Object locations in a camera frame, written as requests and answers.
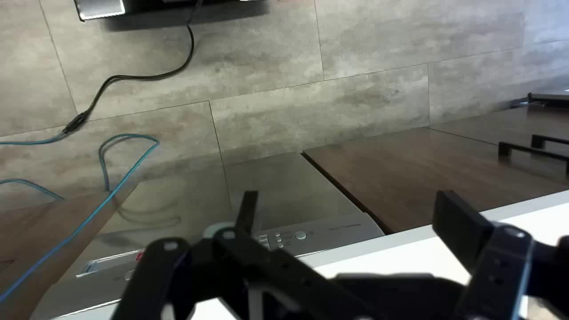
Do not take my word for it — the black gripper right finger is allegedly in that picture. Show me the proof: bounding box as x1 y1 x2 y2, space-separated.
431 188 569 320

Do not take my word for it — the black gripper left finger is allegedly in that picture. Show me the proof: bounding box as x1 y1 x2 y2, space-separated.
111 188 369 320

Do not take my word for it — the stainless steel dishwasher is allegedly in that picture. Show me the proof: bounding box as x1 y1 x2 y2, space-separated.
28 149 387 320

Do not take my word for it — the white kitchen countertop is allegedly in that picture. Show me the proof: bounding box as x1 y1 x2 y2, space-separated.
51 188 569 320

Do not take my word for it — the dark wood sink cabinet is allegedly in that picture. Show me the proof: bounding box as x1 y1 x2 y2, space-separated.
300 105 569 234

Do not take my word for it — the black power box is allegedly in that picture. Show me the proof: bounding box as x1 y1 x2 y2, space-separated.
72 0 270 32

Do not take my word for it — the teal blue cable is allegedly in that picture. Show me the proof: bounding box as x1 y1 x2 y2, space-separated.
0 131 161 306

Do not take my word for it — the black cabinet handle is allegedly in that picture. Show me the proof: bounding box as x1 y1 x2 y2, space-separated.
495 140 569 174
529 131 569 151

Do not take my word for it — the black appliance door handle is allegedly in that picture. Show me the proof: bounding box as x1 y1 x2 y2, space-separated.
524 90 569 112

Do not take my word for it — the thin black floor cable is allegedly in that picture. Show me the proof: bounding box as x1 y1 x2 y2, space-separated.
60 7 206 137

